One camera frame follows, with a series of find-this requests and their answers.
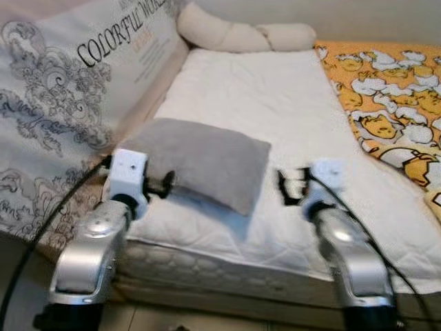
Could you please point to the yellow cartoon egg blanket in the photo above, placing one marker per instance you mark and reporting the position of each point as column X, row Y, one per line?
column 386, row 103

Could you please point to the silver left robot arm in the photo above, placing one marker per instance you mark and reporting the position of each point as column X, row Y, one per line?
column 86, row 262

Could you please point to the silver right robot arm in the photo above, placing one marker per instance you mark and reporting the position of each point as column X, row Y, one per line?
column 355, row 262

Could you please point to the bed with white quilted pad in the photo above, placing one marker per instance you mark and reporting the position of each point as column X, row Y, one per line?
column 275, row 103

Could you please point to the beige long bolster pillow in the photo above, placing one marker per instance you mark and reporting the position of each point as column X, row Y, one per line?
column 227, row 34

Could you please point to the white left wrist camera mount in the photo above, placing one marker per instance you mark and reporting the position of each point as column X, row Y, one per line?
column 127, row 176

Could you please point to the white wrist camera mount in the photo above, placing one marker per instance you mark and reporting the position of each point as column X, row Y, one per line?
column 127, row 176
column 325, row 183

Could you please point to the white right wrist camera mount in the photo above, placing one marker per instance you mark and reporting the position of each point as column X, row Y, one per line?
column 325, row 183

